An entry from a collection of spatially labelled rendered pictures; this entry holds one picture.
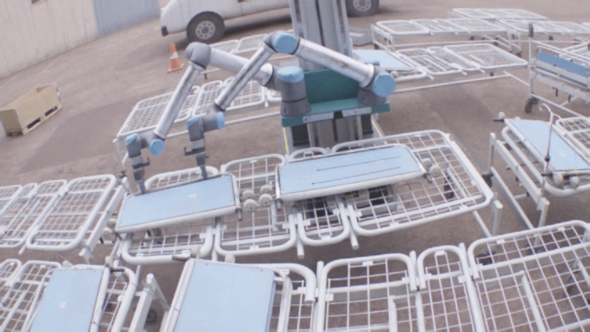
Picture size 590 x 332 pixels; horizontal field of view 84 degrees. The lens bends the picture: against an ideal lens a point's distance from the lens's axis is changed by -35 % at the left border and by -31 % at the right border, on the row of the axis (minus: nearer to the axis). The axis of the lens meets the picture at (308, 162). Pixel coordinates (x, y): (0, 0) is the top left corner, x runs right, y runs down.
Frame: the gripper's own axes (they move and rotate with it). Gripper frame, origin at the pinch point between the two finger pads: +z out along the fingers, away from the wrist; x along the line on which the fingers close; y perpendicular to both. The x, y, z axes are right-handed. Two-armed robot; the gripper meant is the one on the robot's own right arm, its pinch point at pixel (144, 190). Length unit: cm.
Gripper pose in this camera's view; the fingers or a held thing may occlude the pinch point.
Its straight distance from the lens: 265.3
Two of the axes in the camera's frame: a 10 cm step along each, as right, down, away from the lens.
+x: 1.7, 2.4, -9.6
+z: 1.8, 9.5, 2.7
